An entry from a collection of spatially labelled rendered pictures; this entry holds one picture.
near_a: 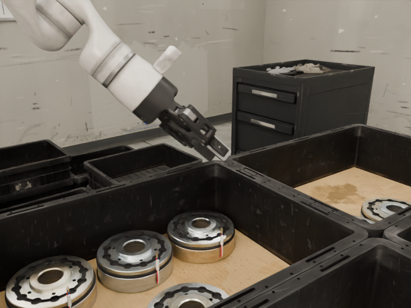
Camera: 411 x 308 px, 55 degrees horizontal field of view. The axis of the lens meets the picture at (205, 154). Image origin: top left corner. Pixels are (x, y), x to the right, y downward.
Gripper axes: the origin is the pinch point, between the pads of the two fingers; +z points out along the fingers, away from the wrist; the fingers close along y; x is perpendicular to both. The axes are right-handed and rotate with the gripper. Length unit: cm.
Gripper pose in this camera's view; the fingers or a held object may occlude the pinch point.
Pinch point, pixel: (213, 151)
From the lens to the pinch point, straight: 64.3
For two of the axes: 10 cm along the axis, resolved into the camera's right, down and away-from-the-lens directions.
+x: 5.8, -7.7, 2.4
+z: 7.3, 6.3, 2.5
